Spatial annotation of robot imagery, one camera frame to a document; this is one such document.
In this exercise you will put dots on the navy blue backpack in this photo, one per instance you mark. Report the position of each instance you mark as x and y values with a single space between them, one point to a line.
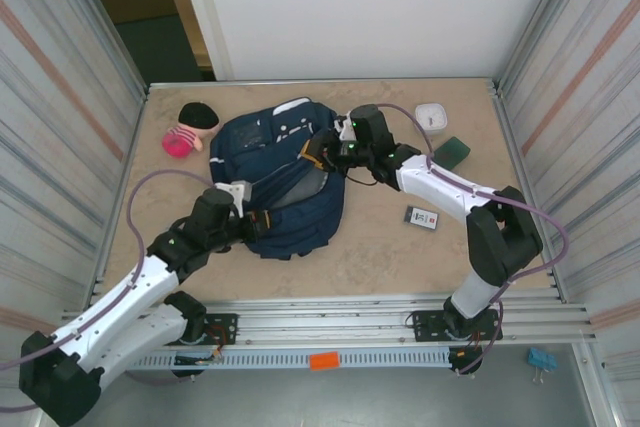
280 182

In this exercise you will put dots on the dark green sponge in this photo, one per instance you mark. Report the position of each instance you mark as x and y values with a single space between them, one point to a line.
452 151

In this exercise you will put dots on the black card pack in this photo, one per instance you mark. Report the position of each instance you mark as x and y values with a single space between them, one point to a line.
421 217

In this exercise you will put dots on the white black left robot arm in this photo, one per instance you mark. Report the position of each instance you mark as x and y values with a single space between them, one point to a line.
115 297

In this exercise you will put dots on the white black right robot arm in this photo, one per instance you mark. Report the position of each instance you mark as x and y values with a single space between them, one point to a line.
450 187

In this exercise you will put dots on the white square clock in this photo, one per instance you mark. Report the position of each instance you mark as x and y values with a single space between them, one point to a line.
431 116

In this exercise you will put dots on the pink plush doll black hair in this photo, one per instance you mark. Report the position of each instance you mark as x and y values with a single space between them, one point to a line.
197 114

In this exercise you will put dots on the orange tape tag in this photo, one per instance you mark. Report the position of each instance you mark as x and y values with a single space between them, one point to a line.
324 361

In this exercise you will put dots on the corrugated metal side panel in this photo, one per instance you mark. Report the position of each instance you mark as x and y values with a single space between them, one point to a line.
590 147
50 147

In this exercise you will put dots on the blue binder clip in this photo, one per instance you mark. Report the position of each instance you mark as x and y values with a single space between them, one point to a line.
541 358

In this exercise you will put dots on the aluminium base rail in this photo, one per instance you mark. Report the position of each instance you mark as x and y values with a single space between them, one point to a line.
325 322

